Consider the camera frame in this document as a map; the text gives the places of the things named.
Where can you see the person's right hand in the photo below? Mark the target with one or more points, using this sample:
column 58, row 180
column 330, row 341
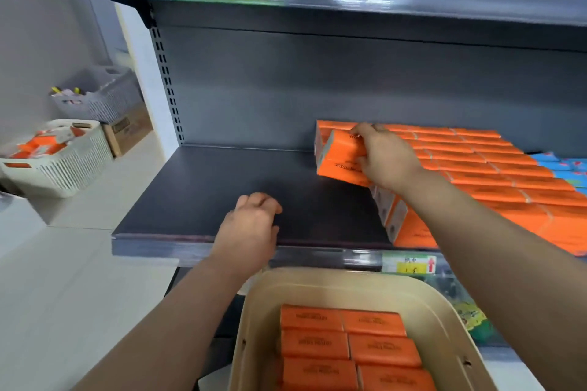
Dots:
column 390, row 159

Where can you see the person's left hand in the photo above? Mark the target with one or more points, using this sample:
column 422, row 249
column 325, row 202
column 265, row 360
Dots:
column 245, row 235

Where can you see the person's left thumb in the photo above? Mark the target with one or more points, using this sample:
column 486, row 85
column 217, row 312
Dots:
column 275, row 237

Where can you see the person's right thumb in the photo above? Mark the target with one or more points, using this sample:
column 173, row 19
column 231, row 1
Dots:
column 363, row 165

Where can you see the orange tissue pack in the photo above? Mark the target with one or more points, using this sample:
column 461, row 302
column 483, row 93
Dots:
column 339, row 161

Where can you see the person's left forearm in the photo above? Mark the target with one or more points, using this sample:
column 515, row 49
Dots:
column 174, row 331

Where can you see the person's right forearm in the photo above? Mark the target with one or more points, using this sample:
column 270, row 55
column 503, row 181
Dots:
column 495, row 267

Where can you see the beige plastic bin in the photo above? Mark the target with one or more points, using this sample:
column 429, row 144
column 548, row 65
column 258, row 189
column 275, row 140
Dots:
column 257, row 322

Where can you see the small green yellow price label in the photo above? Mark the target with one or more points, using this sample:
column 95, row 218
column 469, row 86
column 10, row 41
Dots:
column 408, row 263

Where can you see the rows of orange tissue packets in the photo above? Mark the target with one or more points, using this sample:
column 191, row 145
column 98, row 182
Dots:
column 486, row 166

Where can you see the dark grey metal shelf unit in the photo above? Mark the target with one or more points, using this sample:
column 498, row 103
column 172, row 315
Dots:
column 257, row 97

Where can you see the layer of orange tissue packets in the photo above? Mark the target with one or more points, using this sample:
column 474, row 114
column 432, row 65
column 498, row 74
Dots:
column 348, row 349

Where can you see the brown cardboard box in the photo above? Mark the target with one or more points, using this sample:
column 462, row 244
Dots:
column 128, row 129

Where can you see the green printed packets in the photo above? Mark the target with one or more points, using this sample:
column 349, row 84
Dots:
column 472, row 313

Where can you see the row of blue packets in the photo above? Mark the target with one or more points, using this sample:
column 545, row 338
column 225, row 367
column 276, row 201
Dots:
column 568, row 170

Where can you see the grey slotted plastic basket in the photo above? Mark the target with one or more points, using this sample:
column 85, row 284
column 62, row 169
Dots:
column 110, row 99

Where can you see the white slotted plastic basket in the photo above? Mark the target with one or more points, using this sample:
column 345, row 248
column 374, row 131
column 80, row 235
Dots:
column 69, row 170

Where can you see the heap of orange white packets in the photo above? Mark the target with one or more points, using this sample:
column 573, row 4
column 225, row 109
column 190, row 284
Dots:
column 41, row 144

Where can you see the yellow white items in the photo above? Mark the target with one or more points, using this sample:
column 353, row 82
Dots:
column 66, row 93

